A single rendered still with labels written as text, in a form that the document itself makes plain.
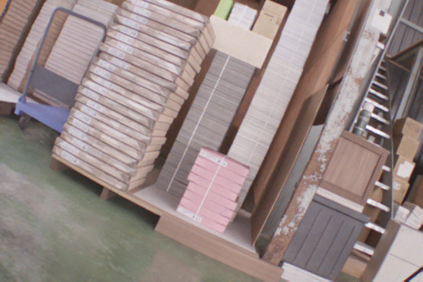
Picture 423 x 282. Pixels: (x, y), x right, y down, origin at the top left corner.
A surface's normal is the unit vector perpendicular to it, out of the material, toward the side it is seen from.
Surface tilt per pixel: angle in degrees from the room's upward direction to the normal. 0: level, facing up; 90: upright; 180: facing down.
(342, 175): 90
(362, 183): 90
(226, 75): 90
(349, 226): 90
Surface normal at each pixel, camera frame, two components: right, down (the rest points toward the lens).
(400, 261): -0.33, -0.16
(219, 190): -0.12, -0.07
